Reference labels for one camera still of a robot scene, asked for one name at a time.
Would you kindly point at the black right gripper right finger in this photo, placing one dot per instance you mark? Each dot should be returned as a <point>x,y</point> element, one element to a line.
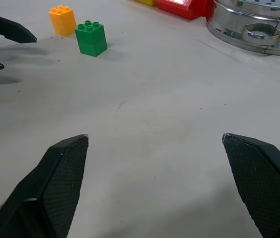
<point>266,183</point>

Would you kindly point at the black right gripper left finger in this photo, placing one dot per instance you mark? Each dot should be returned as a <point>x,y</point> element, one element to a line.
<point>55,188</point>

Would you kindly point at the orange toy brick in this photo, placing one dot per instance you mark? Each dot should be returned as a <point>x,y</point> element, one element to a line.
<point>63,22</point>

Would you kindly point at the green toy brick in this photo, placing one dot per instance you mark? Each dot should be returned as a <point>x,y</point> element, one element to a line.
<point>91,39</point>

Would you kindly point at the steel steamer pot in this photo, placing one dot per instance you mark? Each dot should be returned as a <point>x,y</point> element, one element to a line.
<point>231,22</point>

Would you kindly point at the red plastic bin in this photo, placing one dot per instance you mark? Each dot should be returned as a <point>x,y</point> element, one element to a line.
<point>184,7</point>

